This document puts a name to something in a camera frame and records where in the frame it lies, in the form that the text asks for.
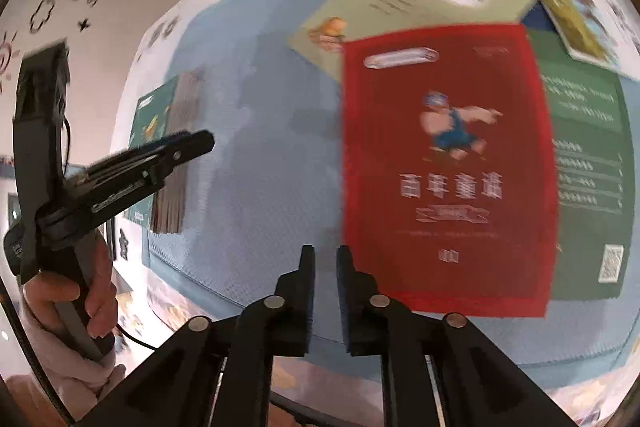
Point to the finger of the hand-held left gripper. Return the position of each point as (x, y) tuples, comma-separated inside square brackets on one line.
[(190, 147), (130, 157)]

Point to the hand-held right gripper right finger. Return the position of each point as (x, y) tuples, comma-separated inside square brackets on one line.
[(345, 289)]

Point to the teal green picture book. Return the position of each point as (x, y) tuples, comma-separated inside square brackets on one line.
[(150, 117)]

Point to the person's left forearm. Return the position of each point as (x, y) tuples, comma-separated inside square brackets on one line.
[(65, 372)]

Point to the white rabbit picture book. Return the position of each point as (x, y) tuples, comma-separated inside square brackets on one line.
[(175, 187)]

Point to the sun wall sticker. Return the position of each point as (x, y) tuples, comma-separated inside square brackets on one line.
[(6, 54)]

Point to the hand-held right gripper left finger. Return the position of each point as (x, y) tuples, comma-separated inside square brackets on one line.
[(305, 289)]

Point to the pale green storybook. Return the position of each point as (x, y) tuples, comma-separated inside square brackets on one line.
[(450, 12)]

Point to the yellow picture book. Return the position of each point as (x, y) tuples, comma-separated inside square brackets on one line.
[(575, 12)]

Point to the small cloud wall sticker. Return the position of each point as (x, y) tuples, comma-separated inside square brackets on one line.
[(42, 14)]

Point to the person's left hand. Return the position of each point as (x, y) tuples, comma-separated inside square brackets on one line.
[(103, 292)]

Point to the dark green storybook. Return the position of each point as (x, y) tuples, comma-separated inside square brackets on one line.
[(585, 227)]

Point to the blue quilted mat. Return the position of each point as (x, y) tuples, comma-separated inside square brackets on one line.
[(260, 207)]

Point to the red cartoon storybook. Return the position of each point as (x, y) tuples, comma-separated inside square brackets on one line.
[(380, 157)]

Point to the black bird wall sticker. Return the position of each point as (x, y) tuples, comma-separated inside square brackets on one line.
[(85, 25)]

